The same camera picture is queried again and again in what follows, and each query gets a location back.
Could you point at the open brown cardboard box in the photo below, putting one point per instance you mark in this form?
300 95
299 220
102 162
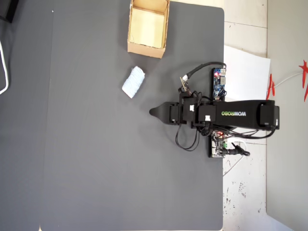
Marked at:
144 51

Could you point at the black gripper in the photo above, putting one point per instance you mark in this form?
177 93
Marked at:
185 115

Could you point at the large red star decoration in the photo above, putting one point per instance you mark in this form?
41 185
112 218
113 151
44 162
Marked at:
306 79

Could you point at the bare camera circuit board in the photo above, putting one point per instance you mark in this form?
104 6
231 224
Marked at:
184 85

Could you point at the black power plug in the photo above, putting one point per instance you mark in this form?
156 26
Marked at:
237 151

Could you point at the white paper sheet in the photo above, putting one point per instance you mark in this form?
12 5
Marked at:
245 77

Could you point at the white green circuit board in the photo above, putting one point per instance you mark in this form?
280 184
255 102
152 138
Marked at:
217 146

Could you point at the black box corner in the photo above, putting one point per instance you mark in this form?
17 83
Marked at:
7 8

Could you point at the small red star decoration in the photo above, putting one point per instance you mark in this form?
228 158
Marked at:
271 88

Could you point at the light blue cloth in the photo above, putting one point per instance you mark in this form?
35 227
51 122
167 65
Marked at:
133 82

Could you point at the dark grey table mat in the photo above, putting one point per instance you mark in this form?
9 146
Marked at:
120 156
21 144

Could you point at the white curved tube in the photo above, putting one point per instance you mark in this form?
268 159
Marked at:
5 72

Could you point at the blue circuit board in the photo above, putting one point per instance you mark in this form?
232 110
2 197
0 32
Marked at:
219 83

